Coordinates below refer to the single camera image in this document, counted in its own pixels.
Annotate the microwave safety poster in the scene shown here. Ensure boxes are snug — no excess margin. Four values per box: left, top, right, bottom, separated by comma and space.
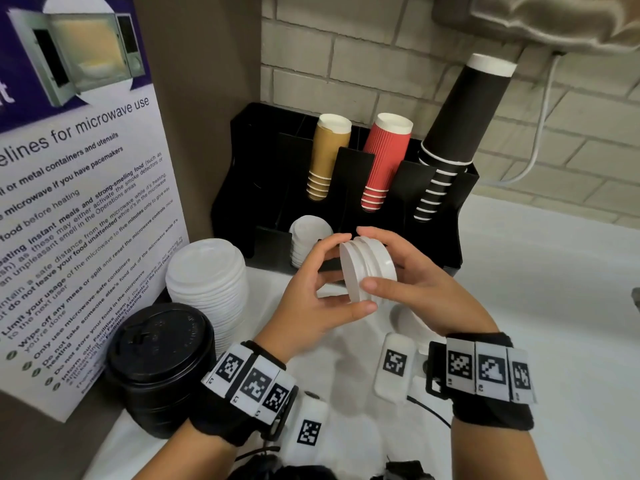
0, 0, 190, 423

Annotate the stack of red paper cups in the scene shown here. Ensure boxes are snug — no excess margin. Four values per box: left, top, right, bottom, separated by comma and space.
361, 112, 415, 213

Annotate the stack of black lids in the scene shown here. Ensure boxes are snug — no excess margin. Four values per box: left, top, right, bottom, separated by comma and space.
103, 303, 217, 439

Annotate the black wrist marker band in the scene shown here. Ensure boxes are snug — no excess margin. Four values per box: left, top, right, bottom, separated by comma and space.
425, 333, 539, 431
189, 340, 300, 448

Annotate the stack of gold paper cups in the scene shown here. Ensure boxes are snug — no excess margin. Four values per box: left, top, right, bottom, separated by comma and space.
305, 113, 353, 201

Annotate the black left wrist marker band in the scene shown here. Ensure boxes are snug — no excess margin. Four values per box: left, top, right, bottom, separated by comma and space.
189, 340, 300, 448

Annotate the black cup holder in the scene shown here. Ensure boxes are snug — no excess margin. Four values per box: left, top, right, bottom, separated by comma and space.
211, 102, 480, 278

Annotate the white wall cable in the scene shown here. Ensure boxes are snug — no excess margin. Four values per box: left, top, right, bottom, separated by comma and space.
479, 54, 563, 187

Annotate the black camera cable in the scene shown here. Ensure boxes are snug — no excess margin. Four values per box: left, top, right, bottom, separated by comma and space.
407, 395, 453, 428
235, 447, 282, 461

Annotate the person's right hand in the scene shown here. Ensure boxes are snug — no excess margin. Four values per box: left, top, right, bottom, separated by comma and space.
355, 226, 500, 338

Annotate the stack of black paper cups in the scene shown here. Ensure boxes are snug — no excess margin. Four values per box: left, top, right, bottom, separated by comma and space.
413, 53, 518, 223

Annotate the person's left hand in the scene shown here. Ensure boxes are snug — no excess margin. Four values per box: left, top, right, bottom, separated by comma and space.
253, 233, 379, 365

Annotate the grey wall-mounted appliance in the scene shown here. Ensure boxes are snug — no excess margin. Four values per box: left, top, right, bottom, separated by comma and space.
432, 0, 640, 55

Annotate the black right wrist marker band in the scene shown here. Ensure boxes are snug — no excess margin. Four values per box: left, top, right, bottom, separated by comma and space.
425, 333, 539, 431

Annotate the person's left forearm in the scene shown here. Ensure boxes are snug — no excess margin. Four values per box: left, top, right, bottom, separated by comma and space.
132, 419, 239, 480

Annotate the black chest harness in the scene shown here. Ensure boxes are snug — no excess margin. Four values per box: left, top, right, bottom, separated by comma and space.
239, 453, 436, 480

